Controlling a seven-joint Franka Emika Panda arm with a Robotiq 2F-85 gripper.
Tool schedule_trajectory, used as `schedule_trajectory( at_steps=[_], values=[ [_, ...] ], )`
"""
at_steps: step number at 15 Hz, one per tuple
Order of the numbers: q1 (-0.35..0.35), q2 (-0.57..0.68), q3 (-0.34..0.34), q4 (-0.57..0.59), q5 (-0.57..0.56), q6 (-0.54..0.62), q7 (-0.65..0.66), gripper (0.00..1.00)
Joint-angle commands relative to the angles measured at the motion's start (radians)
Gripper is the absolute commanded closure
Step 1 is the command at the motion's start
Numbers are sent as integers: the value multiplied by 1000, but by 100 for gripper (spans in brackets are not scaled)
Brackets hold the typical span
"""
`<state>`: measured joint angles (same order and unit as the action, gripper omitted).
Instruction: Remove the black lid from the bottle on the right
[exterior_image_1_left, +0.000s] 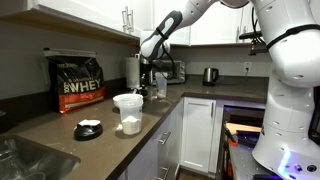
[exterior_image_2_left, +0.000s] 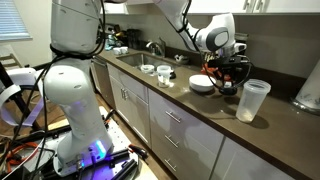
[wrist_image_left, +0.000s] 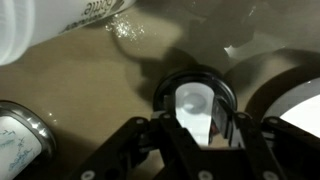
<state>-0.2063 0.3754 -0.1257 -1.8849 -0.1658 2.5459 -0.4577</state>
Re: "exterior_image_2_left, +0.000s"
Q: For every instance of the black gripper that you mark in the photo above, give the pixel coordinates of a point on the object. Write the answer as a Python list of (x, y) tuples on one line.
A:
[(229, 70)]

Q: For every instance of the black shaker bottle lid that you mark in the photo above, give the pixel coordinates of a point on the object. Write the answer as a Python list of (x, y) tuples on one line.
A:
[(228, 91)]

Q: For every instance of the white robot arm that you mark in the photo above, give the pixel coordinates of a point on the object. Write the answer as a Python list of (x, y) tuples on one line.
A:
[(80, 96)]

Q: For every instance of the empty clear shaker bottle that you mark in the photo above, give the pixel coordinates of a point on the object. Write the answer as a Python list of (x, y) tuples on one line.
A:
[(251, 103)]

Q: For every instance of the black lid with white cap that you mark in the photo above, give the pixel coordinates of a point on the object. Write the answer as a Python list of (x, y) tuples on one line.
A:
[(172, 75)]

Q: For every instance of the teal bottle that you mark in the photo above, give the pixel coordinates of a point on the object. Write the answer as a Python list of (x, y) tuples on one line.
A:
[(109, 44)]

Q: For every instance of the black red whey bag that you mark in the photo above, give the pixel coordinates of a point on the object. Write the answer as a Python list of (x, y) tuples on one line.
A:
[(208, 70)]

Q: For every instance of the white bowl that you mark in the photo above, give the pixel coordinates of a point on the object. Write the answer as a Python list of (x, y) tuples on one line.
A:
[(200, 82)]

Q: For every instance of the black white sponge holder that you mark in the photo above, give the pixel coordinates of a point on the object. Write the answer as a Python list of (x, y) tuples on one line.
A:
[(181, 59)]

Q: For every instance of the white upper cabinet door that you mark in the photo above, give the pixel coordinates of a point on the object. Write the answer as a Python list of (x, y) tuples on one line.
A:
[(286, 6), (115, 7), (226, 6)]

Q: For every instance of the chrome faucet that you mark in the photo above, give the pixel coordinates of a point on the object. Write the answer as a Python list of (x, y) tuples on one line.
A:
[(156, 45)]

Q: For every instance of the white round container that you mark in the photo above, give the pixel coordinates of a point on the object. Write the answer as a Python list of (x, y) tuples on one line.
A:
[(147, 69)]

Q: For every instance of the steel kitchen sink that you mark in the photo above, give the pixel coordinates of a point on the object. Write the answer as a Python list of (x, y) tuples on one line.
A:
[(136, 60)]

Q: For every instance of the black coffee machine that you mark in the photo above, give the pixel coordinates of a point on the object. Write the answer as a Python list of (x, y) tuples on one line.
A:
[(133, 38)]

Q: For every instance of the white cup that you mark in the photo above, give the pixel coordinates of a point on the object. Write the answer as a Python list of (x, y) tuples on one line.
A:
[(116, 51), (124, 50)]

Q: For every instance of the orange black clamp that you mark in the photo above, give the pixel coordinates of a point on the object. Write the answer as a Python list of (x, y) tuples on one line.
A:
[(138, 151), (110, 116)]

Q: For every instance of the grey dishwasher front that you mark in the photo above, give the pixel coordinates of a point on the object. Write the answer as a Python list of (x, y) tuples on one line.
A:
[(104, 80)]

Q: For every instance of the steel countertop appliance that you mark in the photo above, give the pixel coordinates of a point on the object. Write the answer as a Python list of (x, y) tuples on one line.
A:
[(111, 30)]

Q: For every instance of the wooden chair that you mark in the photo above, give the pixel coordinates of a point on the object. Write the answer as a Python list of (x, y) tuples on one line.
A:
[(10, 57)]

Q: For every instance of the white window blind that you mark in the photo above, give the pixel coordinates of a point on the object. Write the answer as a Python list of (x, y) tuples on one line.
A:
[(13, 18)]

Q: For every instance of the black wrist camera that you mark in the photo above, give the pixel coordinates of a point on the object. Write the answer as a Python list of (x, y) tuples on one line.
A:
[(230, 60)]

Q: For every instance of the white perforated base plate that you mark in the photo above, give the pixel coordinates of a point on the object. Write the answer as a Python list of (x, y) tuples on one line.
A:
[(116, 133)]

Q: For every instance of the white curved frame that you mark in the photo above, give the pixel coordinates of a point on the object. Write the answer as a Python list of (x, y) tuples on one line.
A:
[(20, 75)]

